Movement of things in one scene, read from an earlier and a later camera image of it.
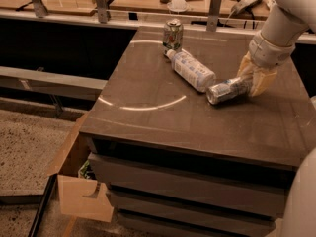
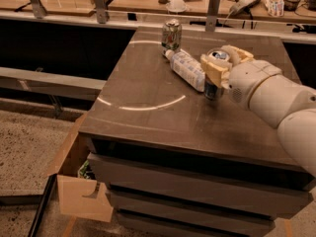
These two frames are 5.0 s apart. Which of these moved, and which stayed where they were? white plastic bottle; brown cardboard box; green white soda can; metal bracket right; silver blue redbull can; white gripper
Moved: white gripper; silver blue redbull can
Stayed: brown cardboard box; green white soda can; metal bracket right; white plastic bottle
